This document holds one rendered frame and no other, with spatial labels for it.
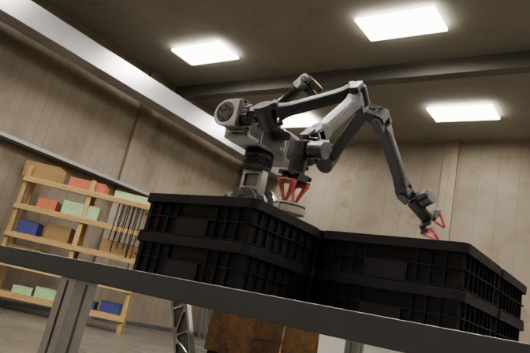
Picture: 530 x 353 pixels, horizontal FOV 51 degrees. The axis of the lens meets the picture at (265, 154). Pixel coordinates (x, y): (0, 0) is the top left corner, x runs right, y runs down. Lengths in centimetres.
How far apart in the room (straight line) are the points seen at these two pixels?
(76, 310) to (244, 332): 690
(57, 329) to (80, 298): 8
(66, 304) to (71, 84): 979
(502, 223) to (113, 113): 807
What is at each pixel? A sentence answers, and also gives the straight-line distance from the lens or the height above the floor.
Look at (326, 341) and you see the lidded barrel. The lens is 348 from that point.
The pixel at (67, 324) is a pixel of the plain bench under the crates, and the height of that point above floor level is 57.
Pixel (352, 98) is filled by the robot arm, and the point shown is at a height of 150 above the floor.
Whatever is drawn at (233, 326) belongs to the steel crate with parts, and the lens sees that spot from 825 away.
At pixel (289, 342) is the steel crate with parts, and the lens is 762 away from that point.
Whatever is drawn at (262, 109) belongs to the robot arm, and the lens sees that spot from 217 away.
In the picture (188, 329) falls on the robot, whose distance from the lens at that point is 264.
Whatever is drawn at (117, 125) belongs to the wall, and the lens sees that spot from 1157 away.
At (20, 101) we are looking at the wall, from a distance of 1043.
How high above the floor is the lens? 66
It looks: 17 degrees up
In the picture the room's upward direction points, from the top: 13 degrees clockwise
